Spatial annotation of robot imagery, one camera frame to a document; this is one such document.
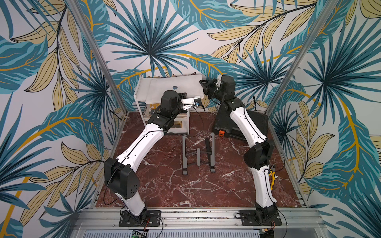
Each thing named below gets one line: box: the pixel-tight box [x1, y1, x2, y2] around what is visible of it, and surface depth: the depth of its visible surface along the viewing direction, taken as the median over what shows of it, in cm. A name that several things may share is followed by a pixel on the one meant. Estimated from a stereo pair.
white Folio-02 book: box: [167, 118, 188, 133], surface depth 106 cm
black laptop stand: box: [182, 131, 216, 176], surface depth 91 cm
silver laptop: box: [145, 74, 204, 104], surface depth 84 cm
